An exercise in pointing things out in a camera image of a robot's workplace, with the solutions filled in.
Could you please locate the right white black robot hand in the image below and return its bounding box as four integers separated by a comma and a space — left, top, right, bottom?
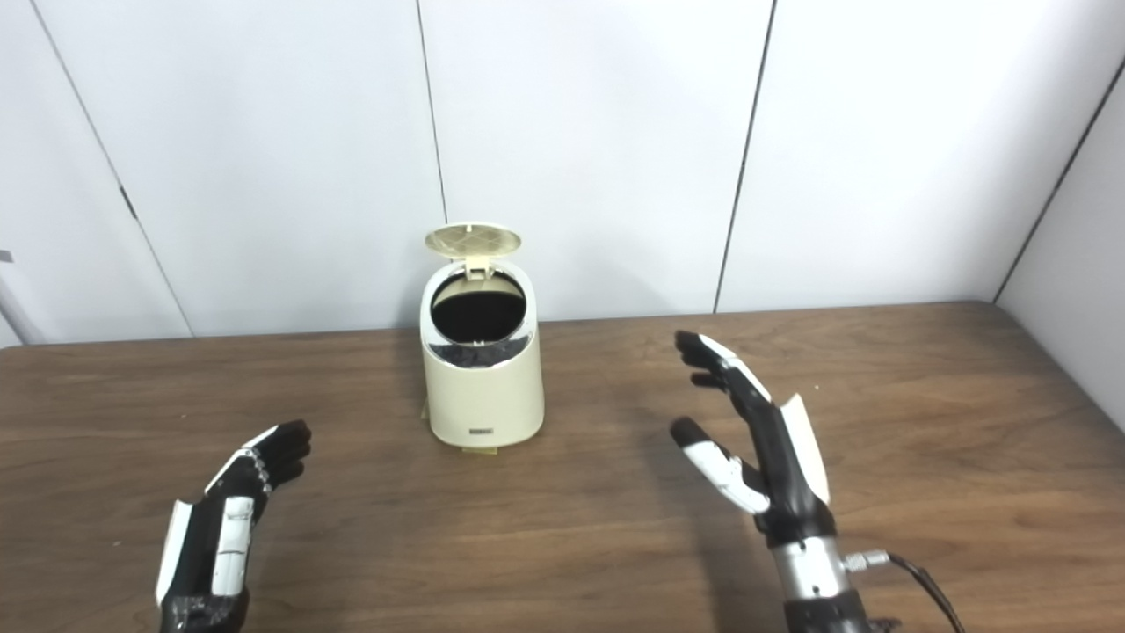
670, 331, 838, 549

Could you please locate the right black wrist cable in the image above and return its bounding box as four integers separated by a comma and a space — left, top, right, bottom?
842, 549, 968, 633

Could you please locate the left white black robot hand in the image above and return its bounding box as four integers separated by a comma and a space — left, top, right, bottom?
155, 419, 313, 633

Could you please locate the cream-colored lidded bin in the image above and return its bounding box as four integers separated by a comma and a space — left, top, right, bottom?
419, 222, 545, 447

